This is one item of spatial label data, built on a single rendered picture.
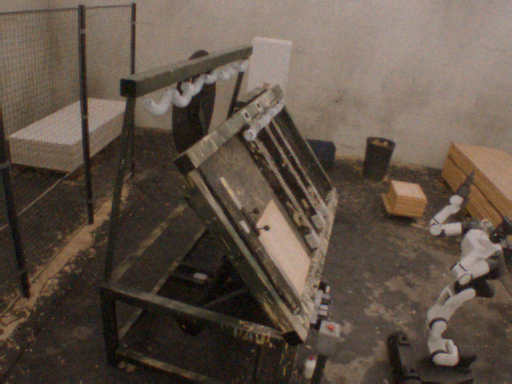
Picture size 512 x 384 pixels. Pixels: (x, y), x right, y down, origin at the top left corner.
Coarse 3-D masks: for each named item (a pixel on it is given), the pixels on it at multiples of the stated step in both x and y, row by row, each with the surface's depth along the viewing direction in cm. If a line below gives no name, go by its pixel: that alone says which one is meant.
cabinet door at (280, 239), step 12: (264, 216) 277; (276, 216) 293; (276, 228) 285; (288, 228) 301; (276, 240) 277; (288, 240) 293; (276, 252) 269; (288, 252) 285; (300, 252) 302; (288, 264) 277; (300, 264) 293; (288, 276) 270; (300, 276) 284; (300, 288) 276
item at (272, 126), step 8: (264, 96) 352; (272, 120) 354; (272, 128) 355; (280, 136) 356; (280, 144) 359; (288, 144) 361; (288, 152) 360; (296, 160) 363; (296, 168) 364; (304, 176) 365; (304, 184) 368; (312, 192) 369; (312, 200) 372; (320, 200) 373; (320, 208) 373
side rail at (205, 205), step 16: (192, 176) 219; (192, 192) 223; (208, 192) 225; (208, 208) 224; (208, 224) 228; (224, 224) 225; (224, 240) 230; (240, 240) 232; (240, 256) 231; (240, 272) 235; (256, 272) 232; (256, 288) 237; (272, 288) 239; (272, 304) 239; (272, 320) 243; (288, 320) 240
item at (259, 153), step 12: (264, 120) 299; (240, 132) 304; (252, 144) 305; (264, 156) 307; (264, 168) 310; (276, 180) 312; (288, 192) 316; (288, 204) 317; (300, 216) 318; (300, 228) 322; (312, 240) 324
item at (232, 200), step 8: (216, 184) 245; (224, 192) 246; (232, 192) 250; (232, 200) 247; (232, 208) 249; (240, 208) 249; (240, 216) 250; (248, 224) 251; (256, 240) 254; (264, 240) 257; (264, 248) 254; (272, 256) 258; (272, 264) 257; (280, 264) 262; (280, 272) 258; (280, 280) 261; (288, 280) 262; (288, 288) 262; (296, 296) 262; (296, 304) 265
